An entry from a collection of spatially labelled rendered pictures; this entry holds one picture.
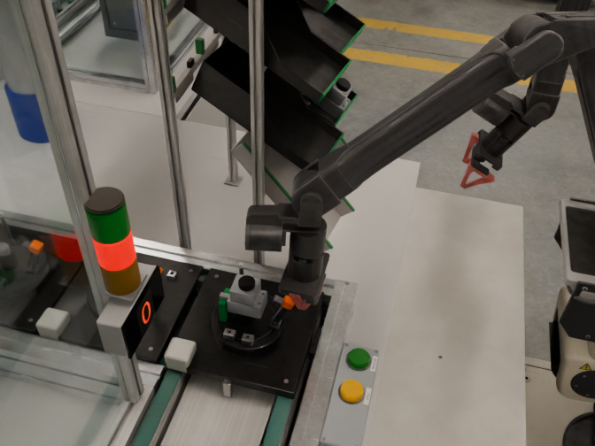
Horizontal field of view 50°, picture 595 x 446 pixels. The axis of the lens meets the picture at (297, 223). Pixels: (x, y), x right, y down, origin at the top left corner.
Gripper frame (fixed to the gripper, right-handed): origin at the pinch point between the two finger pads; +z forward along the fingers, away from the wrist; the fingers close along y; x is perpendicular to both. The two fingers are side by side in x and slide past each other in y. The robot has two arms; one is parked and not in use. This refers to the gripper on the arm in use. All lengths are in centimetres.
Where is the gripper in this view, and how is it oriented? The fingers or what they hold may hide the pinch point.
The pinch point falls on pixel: (302, 305)
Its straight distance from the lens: 114.1
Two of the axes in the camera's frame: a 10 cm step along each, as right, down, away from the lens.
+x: 9.7, 2.1, -1.5
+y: -2.5, 6.5, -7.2
